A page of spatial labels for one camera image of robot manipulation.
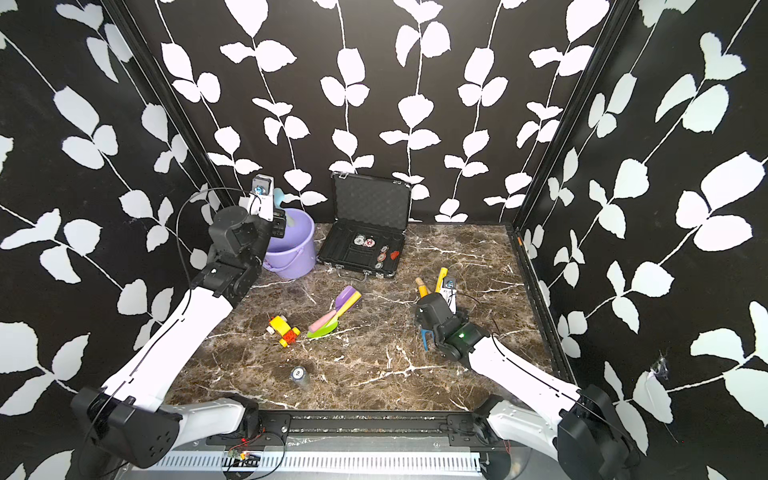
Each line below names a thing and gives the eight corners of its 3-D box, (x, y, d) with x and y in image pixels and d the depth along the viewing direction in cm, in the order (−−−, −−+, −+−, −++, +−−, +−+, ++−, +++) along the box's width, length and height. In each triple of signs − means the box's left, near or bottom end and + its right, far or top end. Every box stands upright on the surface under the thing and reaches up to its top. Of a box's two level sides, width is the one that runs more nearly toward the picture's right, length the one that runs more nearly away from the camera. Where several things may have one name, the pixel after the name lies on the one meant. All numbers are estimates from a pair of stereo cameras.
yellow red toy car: (267, 333, 92) (261, 325, 88) (281, 319, 96) (276, 310, 91) (287, 349, 89) (282, 342, 85) (302, 334, 92) (297, 326, 88)
